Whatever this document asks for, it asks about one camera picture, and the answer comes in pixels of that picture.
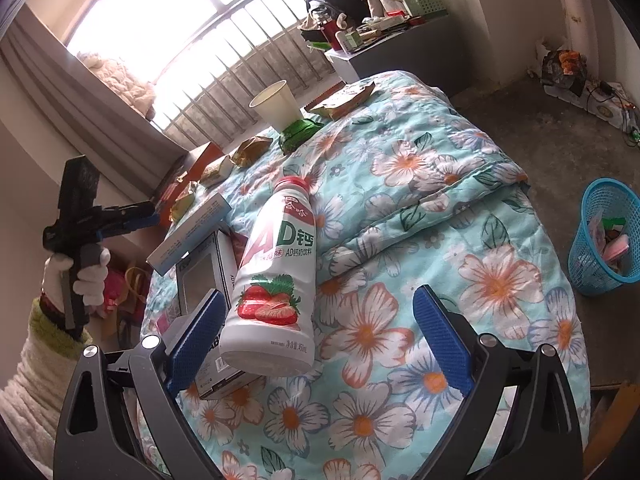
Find green snack packet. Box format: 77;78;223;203
279;116;324;154

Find wooden board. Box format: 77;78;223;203
581;381;627;472

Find grey cabinet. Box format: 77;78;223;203
324;12;453;85

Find blue plastic wastebasket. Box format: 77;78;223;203
570;177;640;297

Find orange wooden cabinet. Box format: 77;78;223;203
150;141;227;211

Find window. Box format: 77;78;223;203
66;0;322;82

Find fluffy pale coat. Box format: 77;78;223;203
76;51;157;122

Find white printed boxes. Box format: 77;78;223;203
545;79;640;132

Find black and white window box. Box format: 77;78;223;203
174;229;262;402

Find red thermos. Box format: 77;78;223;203
321;16;344;52

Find person's left forearm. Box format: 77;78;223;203
0;292;95;467

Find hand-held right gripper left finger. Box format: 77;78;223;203
52;289;227;480

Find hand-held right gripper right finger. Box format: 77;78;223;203
413;284;586;480

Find person's left hand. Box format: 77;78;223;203
42;247;112;313

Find yellow snack packet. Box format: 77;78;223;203
169;191;197;222

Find red bag with yellow handles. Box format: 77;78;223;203
122;265;152;328

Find gold snack packet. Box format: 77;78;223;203
231;134;272;167

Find yellow-green snack packet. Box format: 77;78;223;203
201;154;234;184

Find pink plastic bag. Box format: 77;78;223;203
102;269;129;317

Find floral blue blanket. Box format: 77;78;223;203
137;70;594;480

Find metal railing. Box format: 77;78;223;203
149;0;352;152

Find white strawberry milk bottle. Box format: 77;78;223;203
220;175;317;377

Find black backpack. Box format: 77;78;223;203
305;0;369;27

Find white paper cup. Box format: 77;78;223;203
249;80;304;132

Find blue and white carton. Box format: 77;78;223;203
146;191;232;277

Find green plastic basket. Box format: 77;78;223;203
399;0;447;17

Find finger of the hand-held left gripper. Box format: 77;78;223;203
99;200;157;220
97;212;162;240

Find pile of printed bags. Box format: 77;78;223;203
541;49;589;97

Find tan snack box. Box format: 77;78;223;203
306;81;377;120

